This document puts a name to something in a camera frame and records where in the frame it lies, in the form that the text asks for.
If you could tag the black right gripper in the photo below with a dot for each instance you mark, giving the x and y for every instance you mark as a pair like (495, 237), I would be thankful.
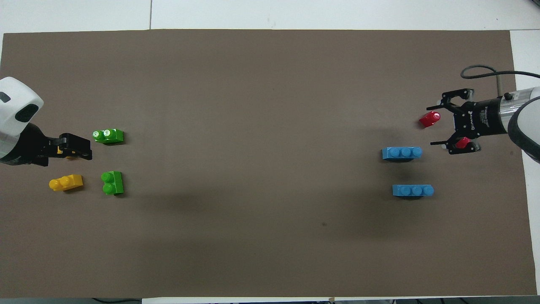
(479, 118)

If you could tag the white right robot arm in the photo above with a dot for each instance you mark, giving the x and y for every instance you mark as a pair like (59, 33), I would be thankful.
(527, 122)

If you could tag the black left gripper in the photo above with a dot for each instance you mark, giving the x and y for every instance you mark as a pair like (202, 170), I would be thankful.
(31, 150)

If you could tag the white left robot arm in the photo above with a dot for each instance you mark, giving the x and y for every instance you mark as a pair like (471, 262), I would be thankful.
(17, 105)

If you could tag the brown table mat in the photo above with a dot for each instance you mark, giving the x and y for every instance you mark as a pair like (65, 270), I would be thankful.
(253, 126)

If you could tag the red one-stud block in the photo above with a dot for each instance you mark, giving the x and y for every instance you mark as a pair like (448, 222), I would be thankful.
(463, 142)
(429, 119)

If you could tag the blue three-stud block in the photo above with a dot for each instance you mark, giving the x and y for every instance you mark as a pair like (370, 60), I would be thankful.
(412, 191)
(402, 153)

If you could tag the green two-stud block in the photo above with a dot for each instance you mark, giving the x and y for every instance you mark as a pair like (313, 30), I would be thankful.
(113, 183)
(108, 136)

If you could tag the yellow two-stud block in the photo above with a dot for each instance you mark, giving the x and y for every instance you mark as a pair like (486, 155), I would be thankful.
(65, 183)
(60, 150)

